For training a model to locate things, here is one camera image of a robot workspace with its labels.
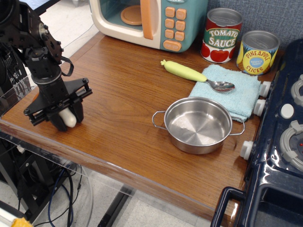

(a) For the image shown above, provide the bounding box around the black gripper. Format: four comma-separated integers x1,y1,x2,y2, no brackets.
24,71,92,131

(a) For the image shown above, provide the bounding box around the white plush mushroom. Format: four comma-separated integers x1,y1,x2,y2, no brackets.
59,108,77,128

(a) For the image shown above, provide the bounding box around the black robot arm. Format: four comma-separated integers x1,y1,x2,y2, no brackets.
0,0,92,131

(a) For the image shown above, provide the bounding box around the black equipment rack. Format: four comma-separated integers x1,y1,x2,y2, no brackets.
0,45,71,222

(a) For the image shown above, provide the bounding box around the black table leg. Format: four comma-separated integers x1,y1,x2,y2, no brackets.
97,192,129,227

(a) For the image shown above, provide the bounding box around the stainless steel pot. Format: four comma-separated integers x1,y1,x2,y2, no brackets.
152,97,246,155

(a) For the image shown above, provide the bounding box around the toy microwave oven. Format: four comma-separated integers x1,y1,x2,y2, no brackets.
89,0,208,52

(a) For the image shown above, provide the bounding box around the light blue cloth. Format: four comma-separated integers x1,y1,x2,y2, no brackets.
189,64,261,121

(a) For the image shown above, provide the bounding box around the tomato sauce can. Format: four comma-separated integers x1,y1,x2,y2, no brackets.
201,8,243,63

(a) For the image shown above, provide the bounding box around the white stove knob lower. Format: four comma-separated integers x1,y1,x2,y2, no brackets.
240,141,254,160

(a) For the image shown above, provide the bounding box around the white stove knob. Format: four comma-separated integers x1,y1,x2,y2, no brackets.
253,99,266,116
259,81,271,97
240,141,254,160

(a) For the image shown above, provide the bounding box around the white stove knob middle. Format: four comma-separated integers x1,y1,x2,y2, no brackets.
253,99,266,116

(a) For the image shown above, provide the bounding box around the white stove knob upper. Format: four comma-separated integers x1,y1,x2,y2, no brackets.
259,81,271,97

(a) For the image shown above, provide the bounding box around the pineapple slices can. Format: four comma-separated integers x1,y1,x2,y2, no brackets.
236,30,280,75

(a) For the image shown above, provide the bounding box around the dark blue toy stove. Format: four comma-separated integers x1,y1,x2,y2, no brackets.
211,39,303,227

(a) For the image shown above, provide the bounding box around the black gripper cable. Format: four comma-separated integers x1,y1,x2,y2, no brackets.
60,56,75,77

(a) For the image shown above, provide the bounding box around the blue floor cable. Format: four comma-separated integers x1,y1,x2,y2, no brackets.
47,169,74,227

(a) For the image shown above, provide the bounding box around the spoon with green handle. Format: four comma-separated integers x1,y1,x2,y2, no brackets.
160,60,235,93

